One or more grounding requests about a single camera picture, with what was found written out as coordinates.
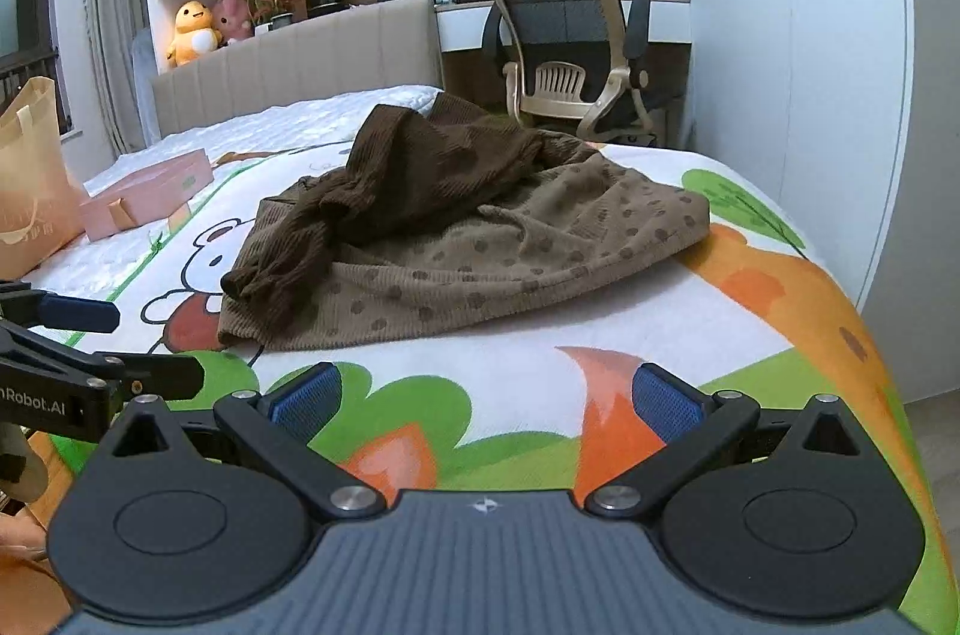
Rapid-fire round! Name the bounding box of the cartoon printed blanket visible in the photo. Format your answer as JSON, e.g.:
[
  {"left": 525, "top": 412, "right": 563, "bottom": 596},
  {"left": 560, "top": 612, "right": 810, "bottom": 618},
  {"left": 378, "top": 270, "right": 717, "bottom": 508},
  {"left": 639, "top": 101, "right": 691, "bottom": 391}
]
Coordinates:
[{"left": 34, "top": 144, "right": 960, "bottom": 635}]

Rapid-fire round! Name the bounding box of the beige plastic chair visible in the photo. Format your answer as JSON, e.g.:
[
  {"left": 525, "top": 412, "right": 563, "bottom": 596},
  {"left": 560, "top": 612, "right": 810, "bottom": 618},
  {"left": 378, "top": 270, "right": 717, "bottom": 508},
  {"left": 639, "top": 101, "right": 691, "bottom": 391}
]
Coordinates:
[
  {"left": 480, "top": 0, "right": 687, "bottom": 149},
  {"left": 502, "top": 59, "right": 593, "bottom": 119}
]

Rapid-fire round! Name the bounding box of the white wardrobe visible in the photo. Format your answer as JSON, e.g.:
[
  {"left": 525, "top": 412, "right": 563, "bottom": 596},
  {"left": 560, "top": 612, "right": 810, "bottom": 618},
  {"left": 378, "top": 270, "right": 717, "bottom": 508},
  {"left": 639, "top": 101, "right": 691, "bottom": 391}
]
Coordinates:
[{"left": 660, "top": 0, "right": 960, "bottom": 407}]

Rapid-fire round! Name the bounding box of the pink plush toy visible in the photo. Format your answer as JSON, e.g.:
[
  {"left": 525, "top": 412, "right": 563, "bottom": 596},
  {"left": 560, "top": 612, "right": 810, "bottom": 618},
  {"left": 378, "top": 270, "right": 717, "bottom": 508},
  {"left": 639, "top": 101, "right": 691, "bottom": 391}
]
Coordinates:
[{"left": 212, "top": 0, "right": 254, "bottom": 46}]

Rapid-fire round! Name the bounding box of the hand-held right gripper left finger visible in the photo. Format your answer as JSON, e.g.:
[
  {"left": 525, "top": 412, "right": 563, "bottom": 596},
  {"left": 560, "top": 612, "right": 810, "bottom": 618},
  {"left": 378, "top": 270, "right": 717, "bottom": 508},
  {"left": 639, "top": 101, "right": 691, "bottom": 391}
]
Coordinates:
[{"left": 112, "top": 362, "right": 387, "bottom": 523}]

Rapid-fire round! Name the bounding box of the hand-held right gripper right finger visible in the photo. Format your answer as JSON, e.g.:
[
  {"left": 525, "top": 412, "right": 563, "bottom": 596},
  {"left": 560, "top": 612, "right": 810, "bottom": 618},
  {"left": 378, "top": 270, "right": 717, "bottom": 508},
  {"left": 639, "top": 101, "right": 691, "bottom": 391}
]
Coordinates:
[{"left": 585, "top": 363, "right": 863, "bottom": 520}]

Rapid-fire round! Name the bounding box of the white quilted bedcover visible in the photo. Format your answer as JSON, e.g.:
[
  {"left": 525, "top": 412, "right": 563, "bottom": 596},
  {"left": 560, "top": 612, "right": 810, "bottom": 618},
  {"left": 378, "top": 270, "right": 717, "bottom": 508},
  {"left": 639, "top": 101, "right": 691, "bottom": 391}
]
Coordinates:
[{"left": 82, "top": 84, "right": 443, "bottom": 209}]

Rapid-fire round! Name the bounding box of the yellow plush toy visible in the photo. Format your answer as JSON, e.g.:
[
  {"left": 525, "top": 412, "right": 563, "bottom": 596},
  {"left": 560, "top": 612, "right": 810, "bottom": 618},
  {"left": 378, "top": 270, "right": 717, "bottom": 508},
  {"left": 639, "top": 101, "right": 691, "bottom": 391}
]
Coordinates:
[{"left": 166, "top": 0, "right": 224, "bottom": 68}]

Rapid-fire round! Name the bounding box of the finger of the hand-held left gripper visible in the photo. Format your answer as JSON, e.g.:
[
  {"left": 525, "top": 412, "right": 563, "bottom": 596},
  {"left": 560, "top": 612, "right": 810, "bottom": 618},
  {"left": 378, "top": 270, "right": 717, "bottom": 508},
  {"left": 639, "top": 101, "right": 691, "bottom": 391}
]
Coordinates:
[
  {"left": 0, "top": 279, "right": 121, "bottom": 336},
  {"left": 0, "top": 321, "right": 205, "bottom": 401}
]

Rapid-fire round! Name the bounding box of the beige tote bag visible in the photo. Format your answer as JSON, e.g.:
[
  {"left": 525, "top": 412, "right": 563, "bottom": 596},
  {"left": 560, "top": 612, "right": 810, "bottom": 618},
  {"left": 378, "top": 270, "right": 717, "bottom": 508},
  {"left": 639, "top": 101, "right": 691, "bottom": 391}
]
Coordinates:
[{"left": 0, "top": 76, "right": 89, "bottom": 276}]

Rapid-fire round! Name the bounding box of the brown polka dot sweater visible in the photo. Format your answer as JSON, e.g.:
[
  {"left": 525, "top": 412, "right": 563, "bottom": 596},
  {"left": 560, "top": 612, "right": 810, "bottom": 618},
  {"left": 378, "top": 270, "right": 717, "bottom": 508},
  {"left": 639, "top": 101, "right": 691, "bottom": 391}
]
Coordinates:
[{"left": 217, "top": 94, "right": 712, "bottom": 353}]

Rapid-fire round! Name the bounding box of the potted plant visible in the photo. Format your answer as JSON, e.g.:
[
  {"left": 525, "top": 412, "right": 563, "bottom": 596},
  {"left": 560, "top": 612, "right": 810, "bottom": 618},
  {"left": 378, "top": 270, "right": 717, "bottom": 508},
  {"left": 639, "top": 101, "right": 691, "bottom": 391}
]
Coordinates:
[{"left": 247, "top": 0, "right": 301, "bottom": 35}]

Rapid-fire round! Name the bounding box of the grey curtain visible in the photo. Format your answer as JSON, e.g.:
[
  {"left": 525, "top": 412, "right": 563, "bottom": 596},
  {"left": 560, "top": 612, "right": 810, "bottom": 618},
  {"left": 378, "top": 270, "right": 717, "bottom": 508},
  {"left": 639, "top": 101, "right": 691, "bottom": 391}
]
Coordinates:
[{"left": 75, "top": 0, "right": 151, "bottom": 157}]

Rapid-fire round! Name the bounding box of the pink gift box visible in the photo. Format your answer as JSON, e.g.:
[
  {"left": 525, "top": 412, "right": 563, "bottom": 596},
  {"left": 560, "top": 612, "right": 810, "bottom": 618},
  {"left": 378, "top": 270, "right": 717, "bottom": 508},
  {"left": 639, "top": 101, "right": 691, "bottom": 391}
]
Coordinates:
[{"left": 79, "top": 149, "right": 215, "bottom": 242}]

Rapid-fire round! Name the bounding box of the beige padded headboard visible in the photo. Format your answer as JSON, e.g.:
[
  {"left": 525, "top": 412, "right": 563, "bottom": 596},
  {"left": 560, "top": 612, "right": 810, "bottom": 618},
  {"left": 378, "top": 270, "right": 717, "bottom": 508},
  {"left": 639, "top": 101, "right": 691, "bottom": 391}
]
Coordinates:
[{"left": 152, "top": 0, "right": 443, "bottom": 142}]

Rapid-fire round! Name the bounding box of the white desk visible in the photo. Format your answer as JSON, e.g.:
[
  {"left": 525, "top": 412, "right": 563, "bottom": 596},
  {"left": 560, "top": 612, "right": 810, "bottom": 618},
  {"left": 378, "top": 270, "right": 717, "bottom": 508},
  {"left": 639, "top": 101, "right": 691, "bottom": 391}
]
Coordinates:
[{"left": 435, "top": 0, "right": 691, "bottom": 55}]

